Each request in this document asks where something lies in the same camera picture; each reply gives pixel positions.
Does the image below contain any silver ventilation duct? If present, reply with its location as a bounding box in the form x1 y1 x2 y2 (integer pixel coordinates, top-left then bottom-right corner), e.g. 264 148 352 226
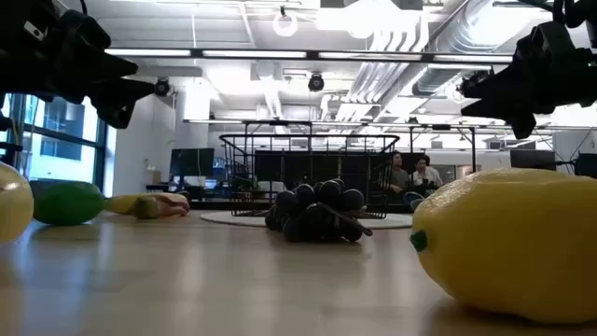
410 0 551 97

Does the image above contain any person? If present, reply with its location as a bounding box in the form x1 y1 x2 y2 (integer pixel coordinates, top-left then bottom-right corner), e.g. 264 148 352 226
384 150 411 195
410 156 444 190

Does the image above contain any black computer monitor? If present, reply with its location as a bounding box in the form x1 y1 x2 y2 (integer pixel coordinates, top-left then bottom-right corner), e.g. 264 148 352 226
576 152 597 178
509 148 556 172

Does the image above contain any yellow toy lemon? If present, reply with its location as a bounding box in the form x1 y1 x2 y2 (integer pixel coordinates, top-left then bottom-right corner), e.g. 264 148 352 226
410 167 597 326

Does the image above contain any black wire basket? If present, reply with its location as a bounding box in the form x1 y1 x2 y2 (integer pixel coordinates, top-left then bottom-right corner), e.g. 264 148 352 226
218 133 401 219

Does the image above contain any ceiling light bar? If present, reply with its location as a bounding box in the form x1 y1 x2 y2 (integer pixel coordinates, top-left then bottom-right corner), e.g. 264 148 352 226
104 46 514 64

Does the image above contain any white ring light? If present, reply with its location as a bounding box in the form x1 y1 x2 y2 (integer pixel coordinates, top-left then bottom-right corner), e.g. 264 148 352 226
272 11 299 38

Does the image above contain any yellow toy corn cob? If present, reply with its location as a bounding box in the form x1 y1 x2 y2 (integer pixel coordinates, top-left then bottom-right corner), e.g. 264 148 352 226
0 161 35 244

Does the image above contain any black metal rig frame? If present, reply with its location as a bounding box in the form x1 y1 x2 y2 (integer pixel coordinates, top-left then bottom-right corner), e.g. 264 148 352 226
242 119 478 206

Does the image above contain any dark toy grape bunch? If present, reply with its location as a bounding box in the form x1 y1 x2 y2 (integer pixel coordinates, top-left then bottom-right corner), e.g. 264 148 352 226
264 178 374 244

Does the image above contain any dark window frame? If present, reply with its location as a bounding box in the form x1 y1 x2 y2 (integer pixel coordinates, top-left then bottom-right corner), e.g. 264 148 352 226
0 92 108 192

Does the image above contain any orange toy mango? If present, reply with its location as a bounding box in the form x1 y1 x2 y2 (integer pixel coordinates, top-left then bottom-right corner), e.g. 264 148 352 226
133 192 191 220

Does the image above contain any yellow toy banana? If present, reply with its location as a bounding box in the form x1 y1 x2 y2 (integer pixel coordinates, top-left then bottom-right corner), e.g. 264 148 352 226
103 193 141 216

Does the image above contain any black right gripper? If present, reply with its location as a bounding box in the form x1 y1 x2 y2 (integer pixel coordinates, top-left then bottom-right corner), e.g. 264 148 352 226
459 21 597 140

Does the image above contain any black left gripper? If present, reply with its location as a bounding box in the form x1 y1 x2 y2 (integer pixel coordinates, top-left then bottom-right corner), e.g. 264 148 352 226
0 0 156 130

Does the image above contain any green toy lime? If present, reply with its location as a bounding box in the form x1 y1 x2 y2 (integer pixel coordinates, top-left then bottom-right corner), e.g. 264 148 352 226
32 181 105 227

